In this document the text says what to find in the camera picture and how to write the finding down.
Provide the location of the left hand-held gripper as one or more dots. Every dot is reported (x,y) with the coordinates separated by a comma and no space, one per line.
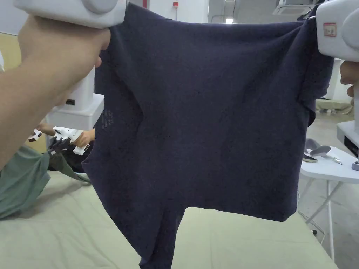
(67,8)

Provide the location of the green garment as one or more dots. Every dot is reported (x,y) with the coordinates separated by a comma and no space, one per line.
(19,179)

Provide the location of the person's right hand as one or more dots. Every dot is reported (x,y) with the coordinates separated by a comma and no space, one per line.
(349,74)

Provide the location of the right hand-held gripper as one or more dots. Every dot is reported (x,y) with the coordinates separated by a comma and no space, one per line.
(336,30)

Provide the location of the person's left hand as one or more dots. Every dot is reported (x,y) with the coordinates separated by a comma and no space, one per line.
(61,53)

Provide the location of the dark blue shirt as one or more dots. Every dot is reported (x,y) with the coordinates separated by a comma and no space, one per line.
(202,112)

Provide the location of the person's left forearm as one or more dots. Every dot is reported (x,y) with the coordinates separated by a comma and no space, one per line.
(16,112)

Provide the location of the bed with pale green sheet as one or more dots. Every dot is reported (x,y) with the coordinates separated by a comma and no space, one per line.
(70,232)

